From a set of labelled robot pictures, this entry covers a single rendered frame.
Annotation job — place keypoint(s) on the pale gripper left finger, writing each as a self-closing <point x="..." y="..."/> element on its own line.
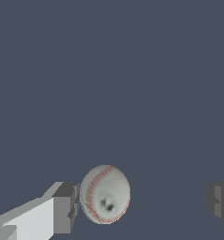
<point x="44" y="212"/>

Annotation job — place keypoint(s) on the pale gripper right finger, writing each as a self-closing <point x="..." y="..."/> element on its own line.
<point x="222" y="200"/>

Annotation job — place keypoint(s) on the white baseball with red stitching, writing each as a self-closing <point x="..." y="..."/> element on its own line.
<point x="105" y="193"/>

